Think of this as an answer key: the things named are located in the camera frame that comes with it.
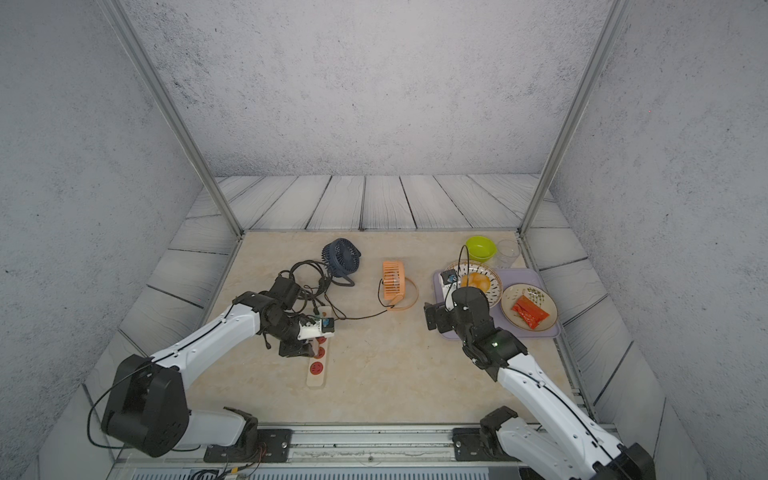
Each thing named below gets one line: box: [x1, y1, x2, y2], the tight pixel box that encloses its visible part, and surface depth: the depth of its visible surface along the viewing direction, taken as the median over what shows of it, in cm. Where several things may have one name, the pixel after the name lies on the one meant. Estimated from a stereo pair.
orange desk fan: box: [382, 260, 419, 311], surface depth 95 cm
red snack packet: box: [512, 295, 550, 330], surface depth 96 cm
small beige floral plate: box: [500, 283, 559, 332], surface depth 98 cm
